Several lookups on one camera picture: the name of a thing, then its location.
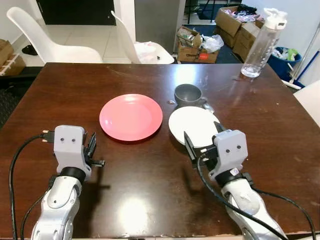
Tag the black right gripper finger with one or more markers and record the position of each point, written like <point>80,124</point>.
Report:
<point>218,128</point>
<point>190,149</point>

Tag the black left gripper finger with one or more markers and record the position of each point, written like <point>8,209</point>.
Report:
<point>89,141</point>
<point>94,140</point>

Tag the white bowl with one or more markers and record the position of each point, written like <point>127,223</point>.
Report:
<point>192,122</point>

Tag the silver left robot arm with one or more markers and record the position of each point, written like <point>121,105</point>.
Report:
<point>57,200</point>

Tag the metal spoon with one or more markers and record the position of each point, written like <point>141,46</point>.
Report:
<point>209,108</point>

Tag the pink plate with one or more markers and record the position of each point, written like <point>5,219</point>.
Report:
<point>131,117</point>

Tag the grey cup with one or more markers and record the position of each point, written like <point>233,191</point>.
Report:
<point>187,95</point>

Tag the small open cardboard box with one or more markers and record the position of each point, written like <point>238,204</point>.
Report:
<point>192,55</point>

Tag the white crumpled plastic bag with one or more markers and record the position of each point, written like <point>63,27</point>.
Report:
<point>212,43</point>

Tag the blue waste bin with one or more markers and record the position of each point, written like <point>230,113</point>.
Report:
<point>280,67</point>

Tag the clear water bottle white lid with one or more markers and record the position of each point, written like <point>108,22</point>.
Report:
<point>260,50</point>

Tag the large cardboard box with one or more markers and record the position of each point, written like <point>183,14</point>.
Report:
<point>245,42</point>

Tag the translucent plastic bag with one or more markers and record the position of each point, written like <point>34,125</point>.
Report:
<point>146,52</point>

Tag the black shoe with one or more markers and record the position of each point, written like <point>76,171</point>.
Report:
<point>30,50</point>

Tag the silver broom pole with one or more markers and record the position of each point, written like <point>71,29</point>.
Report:
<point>306,51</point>

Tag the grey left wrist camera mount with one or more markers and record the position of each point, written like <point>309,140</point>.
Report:
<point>70,147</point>

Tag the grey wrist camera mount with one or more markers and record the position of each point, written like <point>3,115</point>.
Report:
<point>231,150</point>
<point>70,147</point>

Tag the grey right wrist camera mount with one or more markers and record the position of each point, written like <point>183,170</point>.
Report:
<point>231,150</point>

